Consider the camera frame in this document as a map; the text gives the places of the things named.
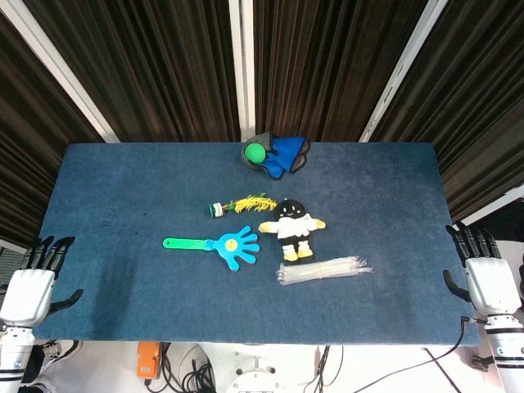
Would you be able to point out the blue carpet table mat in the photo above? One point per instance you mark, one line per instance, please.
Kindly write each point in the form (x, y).
(163, 294)

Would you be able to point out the bundle of clear plastic straws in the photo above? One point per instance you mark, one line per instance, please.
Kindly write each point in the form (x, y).
(321, 271)

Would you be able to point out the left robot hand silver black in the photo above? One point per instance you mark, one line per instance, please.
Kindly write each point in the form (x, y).
(26, 294)

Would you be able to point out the yellow feather shuttlecock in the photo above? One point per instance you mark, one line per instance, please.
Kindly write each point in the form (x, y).
(249, 203)

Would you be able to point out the dark brown curtain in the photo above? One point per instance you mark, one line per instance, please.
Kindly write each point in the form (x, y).
(172, 69)

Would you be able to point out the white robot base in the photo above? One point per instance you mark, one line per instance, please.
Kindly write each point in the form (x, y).
(254, 368)

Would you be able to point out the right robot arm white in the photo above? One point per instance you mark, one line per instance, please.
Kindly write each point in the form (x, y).
(505, 348)

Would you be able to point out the white black sneaker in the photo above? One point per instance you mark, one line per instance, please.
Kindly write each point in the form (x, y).
(61, 351)

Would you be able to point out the green ball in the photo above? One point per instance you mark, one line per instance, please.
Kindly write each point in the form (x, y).
(255, 154)

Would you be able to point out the black white plush doll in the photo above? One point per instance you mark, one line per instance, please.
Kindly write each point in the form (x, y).
(292, 229)

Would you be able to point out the blue grey catch pad cloth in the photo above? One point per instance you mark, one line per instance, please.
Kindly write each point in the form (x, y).
(288, 153)

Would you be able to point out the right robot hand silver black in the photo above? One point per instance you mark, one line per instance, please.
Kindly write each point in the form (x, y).
(493, 282)

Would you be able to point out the orange device under table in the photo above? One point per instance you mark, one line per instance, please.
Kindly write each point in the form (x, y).
(148, 360)

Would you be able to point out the white frame post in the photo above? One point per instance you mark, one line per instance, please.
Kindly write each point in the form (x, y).
(61, 69)
(403, 69)
(242, 69)

